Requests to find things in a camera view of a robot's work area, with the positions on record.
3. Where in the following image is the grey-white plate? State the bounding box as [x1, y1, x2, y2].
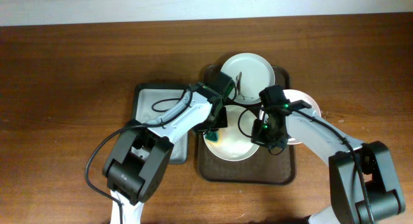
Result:
[221, 53, 276, 105]

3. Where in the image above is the white plate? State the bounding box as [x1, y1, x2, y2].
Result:
[203, 105, 259, 161]

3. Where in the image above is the pink plate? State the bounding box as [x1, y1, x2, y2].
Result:
[258, 88, 322, 145]

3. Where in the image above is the green and yellow sponge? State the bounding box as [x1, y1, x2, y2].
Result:
[204, 130, 222, 144]

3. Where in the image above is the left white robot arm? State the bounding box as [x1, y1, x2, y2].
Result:
[103, 72, 236, 223]

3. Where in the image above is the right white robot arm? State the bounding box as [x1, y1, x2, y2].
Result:
[251, 85, 406, 223]

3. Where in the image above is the large brown serving tray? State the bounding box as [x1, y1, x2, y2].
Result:
[196, 63, 296, 185]

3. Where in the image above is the small black metal tray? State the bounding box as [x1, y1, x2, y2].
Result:
[130, 83, 189, 165]

